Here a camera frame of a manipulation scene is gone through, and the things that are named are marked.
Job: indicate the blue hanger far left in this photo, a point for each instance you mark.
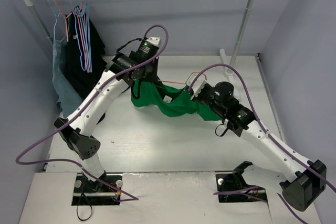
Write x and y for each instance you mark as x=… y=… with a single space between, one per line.
x=57 y=34

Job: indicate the green t shirt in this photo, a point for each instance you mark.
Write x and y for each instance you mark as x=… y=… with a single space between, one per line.
x=171 y=101

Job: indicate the black hanging garment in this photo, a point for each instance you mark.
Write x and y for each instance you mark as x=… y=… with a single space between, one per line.
x=82 y=80

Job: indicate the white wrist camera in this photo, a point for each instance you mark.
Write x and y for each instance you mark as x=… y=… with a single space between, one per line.
x=198 y=85
x=156 y=41

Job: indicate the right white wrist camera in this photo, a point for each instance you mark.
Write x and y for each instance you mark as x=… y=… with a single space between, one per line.
x=198 y=85

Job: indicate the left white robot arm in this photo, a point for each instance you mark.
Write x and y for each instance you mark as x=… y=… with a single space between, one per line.
x=78 y=135

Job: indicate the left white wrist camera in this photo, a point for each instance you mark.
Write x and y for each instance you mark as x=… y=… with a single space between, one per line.
x=156 y=41

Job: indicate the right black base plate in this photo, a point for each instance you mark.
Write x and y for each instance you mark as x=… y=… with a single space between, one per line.
x=232 y=187

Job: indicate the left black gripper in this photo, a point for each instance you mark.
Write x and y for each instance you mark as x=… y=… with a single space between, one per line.
x=151 y=74

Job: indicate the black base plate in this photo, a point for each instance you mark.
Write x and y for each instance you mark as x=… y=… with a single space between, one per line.
x=232 y=187
x=89 y=193

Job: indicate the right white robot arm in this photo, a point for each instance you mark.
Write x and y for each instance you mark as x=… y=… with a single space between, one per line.
x=298 y=179

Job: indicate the blue hanging garment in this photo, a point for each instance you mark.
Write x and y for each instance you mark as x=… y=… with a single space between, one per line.
x=68 y=98

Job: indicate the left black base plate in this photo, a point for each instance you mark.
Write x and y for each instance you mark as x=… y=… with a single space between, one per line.
x=89 y=193

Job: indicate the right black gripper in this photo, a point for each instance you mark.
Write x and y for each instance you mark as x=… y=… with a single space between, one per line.
x=203 y=93

